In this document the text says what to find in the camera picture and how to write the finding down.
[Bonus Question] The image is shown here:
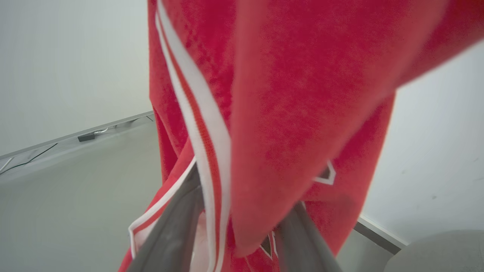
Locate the thin black floor cable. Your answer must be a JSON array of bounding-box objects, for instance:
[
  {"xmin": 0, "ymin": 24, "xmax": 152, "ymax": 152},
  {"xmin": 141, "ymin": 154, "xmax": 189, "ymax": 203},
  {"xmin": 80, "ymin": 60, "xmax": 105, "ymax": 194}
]
[{"xmin": 0, "ymin": 143, "xmax": 58, "ymax": 175}]

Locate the red and white garment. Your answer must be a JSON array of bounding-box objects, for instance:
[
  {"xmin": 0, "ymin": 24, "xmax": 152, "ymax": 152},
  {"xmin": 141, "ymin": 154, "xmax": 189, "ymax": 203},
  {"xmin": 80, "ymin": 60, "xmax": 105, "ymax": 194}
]
[{"xmin": 118, "ymin": 0, "xmax": 484, "ymax": 272}]

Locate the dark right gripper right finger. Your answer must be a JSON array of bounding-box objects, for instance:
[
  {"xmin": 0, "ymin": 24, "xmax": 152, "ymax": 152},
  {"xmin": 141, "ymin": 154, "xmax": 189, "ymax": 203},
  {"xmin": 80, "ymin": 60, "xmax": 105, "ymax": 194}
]
[{"xmin": 274, "ymin": 202, "xmax": 343, "ymax": 272}]

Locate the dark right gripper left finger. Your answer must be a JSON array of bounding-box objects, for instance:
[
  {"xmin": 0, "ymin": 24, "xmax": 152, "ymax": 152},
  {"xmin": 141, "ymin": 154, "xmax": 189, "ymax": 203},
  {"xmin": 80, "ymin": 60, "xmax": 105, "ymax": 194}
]
[{"xmin": 127, "ymin": 166, "xmax": 205, "ymax": 272}]

